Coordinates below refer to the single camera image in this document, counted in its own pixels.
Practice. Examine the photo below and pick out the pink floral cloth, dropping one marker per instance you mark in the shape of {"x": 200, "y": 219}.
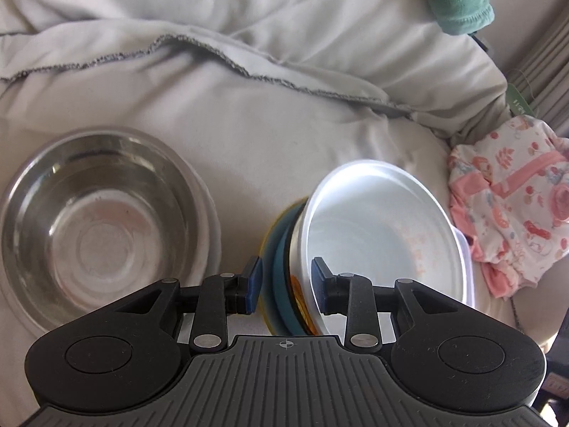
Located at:
{"x": 511, "y": 204}

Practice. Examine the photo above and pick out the white floral cup bowl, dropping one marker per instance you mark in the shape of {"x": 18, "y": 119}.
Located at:
{"x": 382, "y": 231}

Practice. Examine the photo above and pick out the blue bowl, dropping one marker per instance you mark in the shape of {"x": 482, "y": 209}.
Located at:
{"x": 280, "y": 284}

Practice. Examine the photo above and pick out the white bed sheet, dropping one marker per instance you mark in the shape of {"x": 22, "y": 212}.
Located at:
{"x": 266, "y": 75}

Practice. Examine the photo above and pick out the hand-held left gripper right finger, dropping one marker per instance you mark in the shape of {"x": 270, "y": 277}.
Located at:
{"x": 319, "y": 275}

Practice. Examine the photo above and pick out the grey striped curtain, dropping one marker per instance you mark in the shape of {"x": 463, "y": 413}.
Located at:
{"x": 549, "y": 62}

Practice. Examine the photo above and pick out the stainless steel bowl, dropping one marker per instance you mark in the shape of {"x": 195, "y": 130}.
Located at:
{"x": 98, "y": 227}

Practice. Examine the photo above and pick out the green towel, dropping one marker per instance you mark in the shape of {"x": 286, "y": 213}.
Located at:
{"x": 462, "y": 0}

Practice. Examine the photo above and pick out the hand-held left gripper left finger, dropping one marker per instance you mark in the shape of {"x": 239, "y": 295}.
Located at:
{"x": 253, "y": 284}

